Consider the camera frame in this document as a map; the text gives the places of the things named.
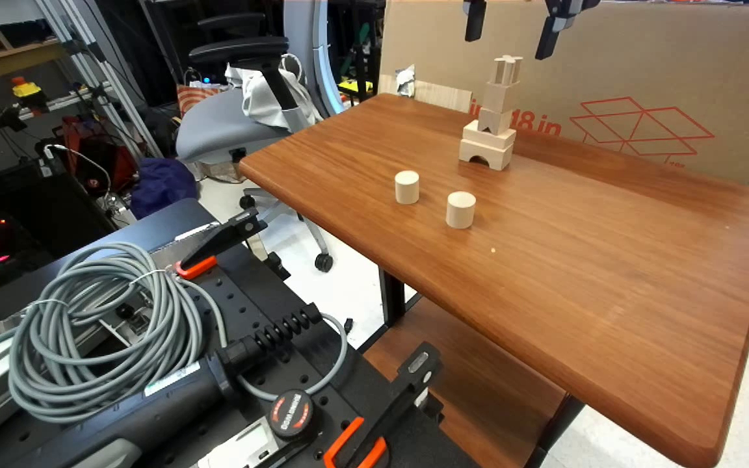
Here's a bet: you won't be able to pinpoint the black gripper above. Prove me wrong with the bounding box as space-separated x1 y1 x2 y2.
463 0 603 63

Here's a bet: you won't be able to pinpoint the tall rectangular wooden block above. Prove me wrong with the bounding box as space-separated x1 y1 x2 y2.
476 84 516 137

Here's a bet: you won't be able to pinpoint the flat wooden slab block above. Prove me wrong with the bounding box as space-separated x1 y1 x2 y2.
460 117 520 151

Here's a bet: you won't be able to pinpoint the wooden arch block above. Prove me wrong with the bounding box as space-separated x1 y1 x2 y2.
456 137 517 175

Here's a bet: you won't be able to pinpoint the short wooden cylinder block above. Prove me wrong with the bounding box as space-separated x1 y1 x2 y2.
443 190 479 230
392 168 425 208

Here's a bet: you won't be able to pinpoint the large cardboard box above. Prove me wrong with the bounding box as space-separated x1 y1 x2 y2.
379 0 749 190

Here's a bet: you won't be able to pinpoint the silver plastic bag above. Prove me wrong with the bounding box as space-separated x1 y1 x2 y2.
222 63 321 133

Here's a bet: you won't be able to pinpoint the black table leg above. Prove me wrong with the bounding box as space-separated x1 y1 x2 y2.
378 267 409 331

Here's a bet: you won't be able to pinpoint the grey office chair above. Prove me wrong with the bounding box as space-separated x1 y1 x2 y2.
173 11 338 276

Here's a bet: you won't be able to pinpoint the orange and black bar clamp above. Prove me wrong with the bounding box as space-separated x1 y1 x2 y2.
321 340 443 468
173 204 271 280

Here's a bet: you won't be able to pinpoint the wooden lower table shelf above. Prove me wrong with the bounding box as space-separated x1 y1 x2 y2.
361 297 572 468

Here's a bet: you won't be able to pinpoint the black perforated mounting board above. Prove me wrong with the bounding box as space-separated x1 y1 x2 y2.
0 195 482 468

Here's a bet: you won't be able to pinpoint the dark blue bag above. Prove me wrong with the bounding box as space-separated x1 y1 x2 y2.
128 155 201 217

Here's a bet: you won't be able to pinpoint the red and black machine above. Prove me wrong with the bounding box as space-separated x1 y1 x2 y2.
33 112 139 203

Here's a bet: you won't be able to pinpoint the red and black round knob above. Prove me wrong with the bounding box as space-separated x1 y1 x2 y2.
269 389 321 442

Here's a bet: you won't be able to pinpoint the yellow and red emergency button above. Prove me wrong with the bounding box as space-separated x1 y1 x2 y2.
9 76 48 112

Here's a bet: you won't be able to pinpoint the white curved post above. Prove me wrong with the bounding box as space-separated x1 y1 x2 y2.
280 0 347 120

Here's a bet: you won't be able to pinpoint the black ribbed cable strain relief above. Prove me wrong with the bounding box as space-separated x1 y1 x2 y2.
217 301 325 373

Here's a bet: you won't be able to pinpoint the aluminium frame posts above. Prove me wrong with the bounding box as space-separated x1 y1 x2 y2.
31 0 169 164

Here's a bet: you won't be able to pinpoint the grey coiled cable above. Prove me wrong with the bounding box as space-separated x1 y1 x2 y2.
5 240 355 427

